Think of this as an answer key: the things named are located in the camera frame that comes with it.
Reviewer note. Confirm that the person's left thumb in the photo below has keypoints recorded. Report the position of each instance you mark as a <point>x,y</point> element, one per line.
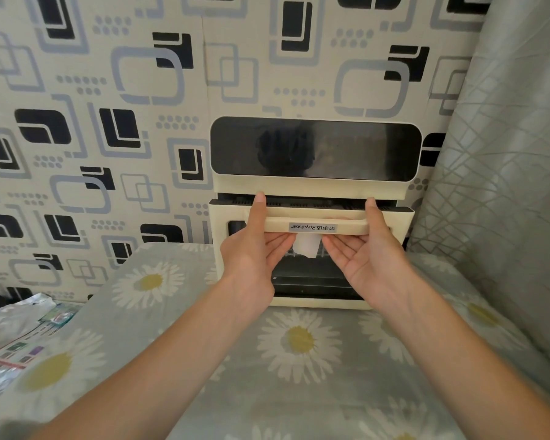
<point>258,213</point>

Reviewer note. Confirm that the person's right forearm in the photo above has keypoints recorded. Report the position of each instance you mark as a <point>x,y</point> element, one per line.
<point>463,366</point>

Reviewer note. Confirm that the black object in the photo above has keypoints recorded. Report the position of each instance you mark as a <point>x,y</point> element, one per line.
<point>4,297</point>

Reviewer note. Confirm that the crumpled silver foil bag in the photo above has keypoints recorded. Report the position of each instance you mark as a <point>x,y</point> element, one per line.
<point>13,313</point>

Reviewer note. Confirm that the person's right hand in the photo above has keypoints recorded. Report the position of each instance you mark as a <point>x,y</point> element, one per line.
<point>371,265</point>

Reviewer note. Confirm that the white paper piece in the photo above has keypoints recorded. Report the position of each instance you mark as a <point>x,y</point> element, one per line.
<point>308,246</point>

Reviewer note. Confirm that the cream countertop oven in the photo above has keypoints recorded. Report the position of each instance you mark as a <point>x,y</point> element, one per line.
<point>311,151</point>

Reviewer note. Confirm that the person's left forearm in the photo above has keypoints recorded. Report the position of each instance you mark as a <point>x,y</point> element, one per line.
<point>165,371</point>

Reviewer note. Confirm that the silver grey patterned curtain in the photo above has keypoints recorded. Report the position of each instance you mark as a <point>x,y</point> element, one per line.
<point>499,178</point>

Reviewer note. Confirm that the person's right thumb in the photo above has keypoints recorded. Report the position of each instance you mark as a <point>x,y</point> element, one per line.
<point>374,217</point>

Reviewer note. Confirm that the grey daisy print tablecloth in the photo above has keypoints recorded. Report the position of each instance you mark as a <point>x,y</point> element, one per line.
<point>298,361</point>

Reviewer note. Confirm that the person's left hand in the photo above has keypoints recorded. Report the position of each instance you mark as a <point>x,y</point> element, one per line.
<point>245,261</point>

